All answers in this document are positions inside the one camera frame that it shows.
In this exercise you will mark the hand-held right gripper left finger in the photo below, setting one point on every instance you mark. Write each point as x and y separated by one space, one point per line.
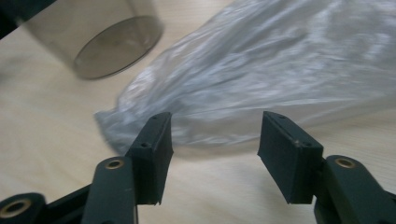
152 155

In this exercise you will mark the clear plastic bin bag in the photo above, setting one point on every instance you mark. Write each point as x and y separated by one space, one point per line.
249 71

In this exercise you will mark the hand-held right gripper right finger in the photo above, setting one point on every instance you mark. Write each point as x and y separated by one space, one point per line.
288 155

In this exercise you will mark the translucent grey waste bin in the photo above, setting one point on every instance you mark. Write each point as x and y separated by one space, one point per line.
93 34

